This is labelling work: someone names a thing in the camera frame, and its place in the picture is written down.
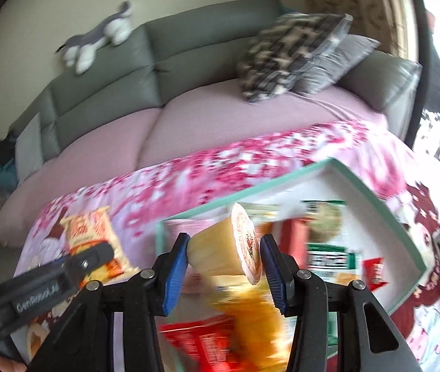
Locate dark green snack packet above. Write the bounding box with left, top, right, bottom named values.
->
left=307, top=242, right=362, bottom=280

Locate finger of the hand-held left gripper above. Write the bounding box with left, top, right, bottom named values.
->
left=63, top=242, right=115, bottom=280

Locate grey sofa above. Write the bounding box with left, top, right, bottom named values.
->
left=7, top=0, right=422, bottom=175

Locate snack packet with orange print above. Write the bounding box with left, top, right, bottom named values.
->
left=22, top=310, right=50, bottom=361

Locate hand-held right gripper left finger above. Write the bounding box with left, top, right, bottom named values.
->
left=30, top=233, right=190, bottom=372

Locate black white patterned pillow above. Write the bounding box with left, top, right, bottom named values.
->
left=236, top=12, right=353, bottom=103

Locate pale yellow pudding cup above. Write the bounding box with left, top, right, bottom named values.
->
left=187, top=202, right=263, bottom=284

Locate green edged cracker packet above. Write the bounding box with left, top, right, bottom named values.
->
left=301, top=201, right=347, bottom=249

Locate teal cloth bag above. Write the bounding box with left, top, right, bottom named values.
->
left=0, top=132, right=19, bottom=190

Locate orange jelly packet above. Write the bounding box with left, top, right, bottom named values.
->
left=210, top=275, right=286, bottom=370

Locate grey white plush toy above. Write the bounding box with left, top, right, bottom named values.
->
left=56, top=1, right=133, bottom=75

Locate orange white snack packet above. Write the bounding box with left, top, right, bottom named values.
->
left=60, top=206, right=135, bottom=280

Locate teal cardboard box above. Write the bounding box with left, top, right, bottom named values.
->
left=154, top=157, right=428, bottom=372

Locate beige patterned curtain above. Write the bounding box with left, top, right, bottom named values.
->
left=299, top=0, right=418, bottom=63

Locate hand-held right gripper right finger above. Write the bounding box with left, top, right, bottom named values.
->
left=261, top=236, right=422, bottom=372

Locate pink sofa cover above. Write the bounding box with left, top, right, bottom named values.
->
left=0, top=81, right=389, bottom=249

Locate red box with white stripe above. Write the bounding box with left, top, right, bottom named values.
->
left=282, top=219, right=310, bottom=264

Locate light grey cushion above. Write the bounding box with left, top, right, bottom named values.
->
left=14, top=114, right=44, bottom=181

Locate small red snack packet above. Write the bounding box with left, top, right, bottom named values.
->
left=361, top=258, right=389, bottom=289

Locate grey pillow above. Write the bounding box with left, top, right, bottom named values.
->
left=292, top=34, right=381, bottom=95

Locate pink floral tablecloth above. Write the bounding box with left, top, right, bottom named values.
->
left=12, top=120, right=440, bottom=372

